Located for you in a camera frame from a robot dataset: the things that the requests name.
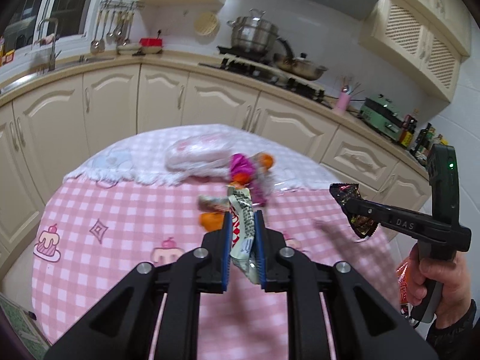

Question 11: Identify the white orange snack packet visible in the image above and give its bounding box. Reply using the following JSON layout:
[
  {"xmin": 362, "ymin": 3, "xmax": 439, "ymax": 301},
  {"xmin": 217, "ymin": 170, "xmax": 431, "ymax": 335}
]
[{"xmin": 198, "ymin": 195, "xmax": 231, "ymax": 213}]

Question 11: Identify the row of cream upper cabinets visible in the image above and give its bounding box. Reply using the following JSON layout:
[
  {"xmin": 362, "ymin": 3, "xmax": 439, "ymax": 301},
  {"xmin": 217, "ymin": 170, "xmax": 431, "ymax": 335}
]
[{"xmin": 382, "ymin": 0, "xmax": 480, "ymax": 57}]

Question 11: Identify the black snack wrapper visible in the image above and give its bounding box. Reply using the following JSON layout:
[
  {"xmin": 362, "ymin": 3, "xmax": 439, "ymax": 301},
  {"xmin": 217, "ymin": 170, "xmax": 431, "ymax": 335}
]
[{"xmin": 329, "ymin": 182, "xmax": 377, "ymax": 239}]

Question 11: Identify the stainless steamer pot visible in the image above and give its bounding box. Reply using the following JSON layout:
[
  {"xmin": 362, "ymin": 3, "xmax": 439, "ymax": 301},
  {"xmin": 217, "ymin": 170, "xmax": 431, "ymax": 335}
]
[{"xmin": 226, "ymin": 8, "xmax": 280, "ymax": 54}]

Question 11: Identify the cluster of dark condiment bottles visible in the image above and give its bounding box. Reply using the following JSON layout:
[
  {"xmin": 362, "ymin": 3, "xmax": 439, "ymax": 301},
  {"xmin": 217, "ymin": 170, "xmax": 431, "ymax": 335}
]
[{"xmin": 409, "ymin": 123, "xmax": 449, "ymax": 166}]

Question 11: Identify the black induction cooker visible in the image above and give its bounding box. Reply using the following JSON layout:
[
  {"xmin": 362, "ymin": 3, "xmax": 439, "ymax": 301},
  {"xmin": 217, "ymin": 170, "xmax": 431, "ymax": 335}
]
[{"xmin": 217, "ymin": 45, "xmax": 274, "ymax": 61}]

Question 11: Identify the green electric cooker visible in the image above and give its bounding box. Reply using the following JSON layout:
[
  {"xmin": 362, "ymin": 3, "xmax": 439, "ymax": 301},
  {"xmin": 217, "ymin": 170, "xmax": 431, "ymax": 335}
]
[{"xmin": 358, "ymin": 95, "xmax": 407, "ymax": 143}]

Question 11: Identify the green patterned floor mat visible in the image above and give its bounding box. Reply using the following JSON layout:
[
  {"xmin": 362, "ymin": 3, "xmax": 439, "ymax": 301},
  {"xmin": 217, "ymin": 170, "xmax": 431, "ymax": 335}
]
[{"xmin": 0, "ymin": 292, "xmax": 53, "ymax": 349}]

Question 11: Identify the round table, pink tablecloth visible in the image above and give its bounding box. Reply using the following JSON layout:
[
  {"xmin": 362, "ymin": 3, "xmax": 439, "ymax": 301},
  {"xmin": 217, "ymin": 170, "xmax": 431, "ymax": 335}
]
[{"xmin": 32, "ymin": 123, "xmax": 409, "ymax": 360}]

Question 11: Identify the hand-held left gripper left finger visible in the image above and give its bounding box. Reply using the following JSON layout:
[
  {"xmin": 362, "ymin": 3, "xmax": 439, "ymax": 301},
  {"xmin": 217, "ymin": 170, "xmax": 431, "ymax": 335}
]
[{"xmin": 43, "ymin": 212, "xmax": 231, "ymax": 360}]

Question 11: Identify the pink utensil cup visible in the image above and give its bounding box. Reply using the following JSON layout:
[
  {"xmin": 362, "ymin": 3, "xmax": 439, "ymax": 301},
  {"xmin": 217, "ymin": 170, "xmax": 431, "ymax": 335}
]
[{"xmin": 335, "ymin": 94, "xmax": 353, "ymax": 115}]

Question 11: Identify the person's right hand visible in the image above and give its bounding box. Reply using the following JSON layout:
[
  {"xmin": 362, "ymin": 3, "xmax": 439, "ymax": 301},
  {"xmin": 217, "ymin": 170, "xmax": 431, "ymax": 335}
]
[{"xmin": 409, "ymin": 245, "xmax": 473, "ymax": 331}]

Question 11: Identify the row of hanging metal utensils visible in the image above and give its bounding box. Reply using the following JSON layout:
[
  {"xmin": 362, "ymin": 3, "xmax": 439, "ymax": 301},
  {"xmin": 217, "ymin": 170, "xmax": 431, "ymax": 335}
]
[{"xmin": 90, "ymin": 7, "xmax": 136, "ymax": 54}]

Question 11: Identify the bundle of chopsticks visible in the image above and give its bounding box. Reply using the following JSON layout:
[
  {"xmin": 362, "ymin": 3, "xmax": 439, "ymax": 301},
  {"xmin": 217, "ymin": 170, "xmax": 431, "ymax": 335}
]
[{"xmin": 337, "ymin": 77, "xmax": 362, "ymax": 98}]

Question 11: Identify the yellow round strainer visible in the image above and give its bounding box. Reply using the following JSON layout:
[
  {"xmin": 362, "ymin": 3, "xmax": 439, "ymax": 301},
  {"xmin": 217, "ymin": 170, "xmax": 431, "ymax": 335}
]
[{"xmin": 194, "ymin": 10, "xmax": 220, "ymax": 37}]

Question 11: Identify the sliding kitchen window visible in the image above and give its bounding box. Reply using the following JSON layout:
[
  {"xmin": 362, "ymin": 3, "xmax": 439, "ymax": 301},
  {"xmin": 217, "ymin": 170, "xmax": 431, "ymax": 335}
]
[{"xmin": 0, "ymin": 0, "xmax": 103, "ymax": 51}]

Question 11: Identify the person's right forearm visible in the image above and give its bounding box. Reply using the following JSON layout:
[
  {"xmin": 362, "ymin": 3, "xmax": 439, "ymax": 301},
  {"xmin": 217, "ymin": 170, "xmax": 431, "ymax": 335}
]
[{"xmin": 425, "ymin": 300, "xmax": 480, "ymax": 360}]

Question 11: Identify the clear plastic bag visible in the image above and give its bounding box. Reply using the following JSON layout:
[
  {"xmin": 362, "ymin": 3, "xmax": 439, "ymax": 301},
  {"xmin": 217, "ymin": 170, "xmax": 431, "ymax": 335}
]
[{"xmin": 165, "ymin": 135, "xmax": 234, "ymax": 178}]

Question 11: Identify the steel wok with lid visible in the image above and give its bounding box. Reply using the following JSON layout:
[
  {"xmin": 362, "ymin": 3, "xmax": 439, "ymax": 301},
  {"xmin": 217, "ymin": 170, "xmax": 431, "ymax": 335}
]
[{"xmin": 274, "ymin": 39, "xmax": 329, "ymax": 81}]

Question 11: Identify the white grey snack wrapper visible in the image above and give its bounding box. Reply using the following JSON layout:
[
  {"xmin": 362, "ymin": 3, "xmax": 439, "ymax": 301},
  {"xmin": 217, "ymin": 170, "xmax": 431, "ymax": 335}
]
[{"xmin": 227, "ymin": 185, "xmax": 263, "ymax": 284}]

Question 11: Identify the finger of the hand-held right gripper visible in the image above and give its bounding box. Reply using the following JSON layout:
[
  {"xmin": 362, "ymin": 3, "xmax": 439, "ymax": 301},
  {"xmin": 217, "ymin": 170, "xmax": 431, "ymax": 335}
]
[
  {"xmin": 343, "ymin": 198, "xmax": 381, "ymax": 216},
  {"xmin": 349, "ymin": 210, "xmax": 381, "ymax": 230}
]

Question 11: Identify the beige kitchen countertop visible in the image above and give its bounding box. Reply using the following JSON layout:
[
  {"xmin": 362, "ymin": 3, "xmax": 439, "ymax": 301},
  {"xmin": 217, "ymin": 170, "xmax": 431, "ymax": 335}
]
[{"xmin": 0, "ymin": 50, "xmax": 432, "ymax": 181}]

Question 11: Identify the clear cellophane wrapper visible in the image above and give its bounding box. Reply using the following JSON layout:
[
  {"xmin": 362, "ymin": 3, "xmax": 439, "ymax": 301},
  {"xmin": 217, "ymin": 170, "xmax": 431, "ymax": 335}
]
[{"xmin": 245, "ymin": 169, "xmax": 271, "ymax": 208}]

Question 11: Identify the black gas stove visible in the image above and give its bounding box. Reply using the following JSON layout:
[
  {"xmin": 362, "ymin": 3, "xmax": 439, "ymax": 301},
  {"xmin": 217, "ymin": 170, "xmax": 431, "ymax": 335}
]
[{"xmin": 199, "ymin": 58, "xmax": 327, "ymax": 102}]

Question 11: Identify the orange red snack packet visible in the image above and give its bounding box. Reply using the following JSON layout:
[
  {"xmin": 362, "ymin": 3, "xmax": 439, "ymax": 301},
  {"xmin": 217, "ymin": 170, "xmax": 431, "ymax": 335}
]
[{"xmin": 395, "ymin": 260, "xmax": 418, "ymax": 316}]

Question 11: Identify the steel kitchen faucet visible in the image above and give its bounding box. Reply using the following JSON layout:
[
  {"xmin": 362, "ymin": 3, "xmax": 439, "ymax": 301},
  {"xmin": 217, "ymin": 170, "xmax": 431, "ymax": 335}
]
[{"xmin": 35, "ymin": 18, "xmax": 62, "ymax": 72}]

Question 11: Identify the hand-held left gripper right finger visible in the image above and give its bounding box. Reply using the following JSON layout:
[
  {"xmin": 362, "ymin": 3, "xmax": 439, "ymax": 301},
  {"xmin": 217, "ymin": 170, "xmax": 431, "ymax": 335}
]
[{"xmin": 253, "ymin": 210, "xmax": 439, "ymax": 360}]

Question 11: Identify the red bowl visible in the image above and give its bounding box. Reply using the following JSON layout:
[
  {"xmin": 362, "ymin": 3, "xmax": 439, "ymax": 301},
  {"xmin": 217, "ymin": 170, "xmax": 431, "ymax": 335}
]
[{"xmin": 139, "ymin": 37, "xmax": 165, "ymax": 54}]

